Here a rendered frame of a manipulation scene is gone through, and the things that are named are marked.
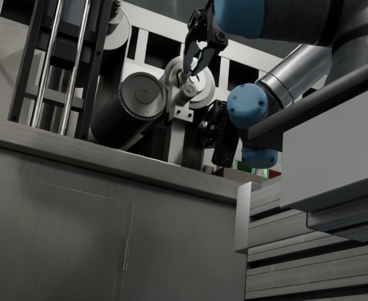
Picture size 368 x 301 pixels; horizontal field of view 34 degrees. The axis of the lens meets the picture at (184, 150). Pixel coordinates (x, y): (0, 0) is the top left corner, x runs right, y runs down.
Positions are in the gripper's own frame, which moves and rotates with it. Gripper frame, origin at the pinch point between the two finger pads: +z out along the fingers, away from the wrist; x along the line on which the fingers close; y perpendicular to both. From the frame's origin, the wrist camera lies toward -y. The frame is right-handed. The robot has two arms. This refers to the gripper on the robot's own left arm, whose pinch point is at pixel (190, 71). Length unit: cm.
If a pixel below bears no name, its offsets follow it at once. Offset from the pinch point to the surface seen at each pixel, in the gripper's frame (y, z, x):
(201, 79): 2.1, 1.9, -4.2
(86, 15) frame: -4.5, -6.3, 29.7
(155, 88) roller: -0.3, 6.9, 6.9
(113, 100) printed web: -1.5, 12.8, 16.1
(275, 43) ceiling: 288, 55, -162
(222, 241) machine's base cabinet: -50, 13, -2
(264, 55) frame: 54, 4, -43
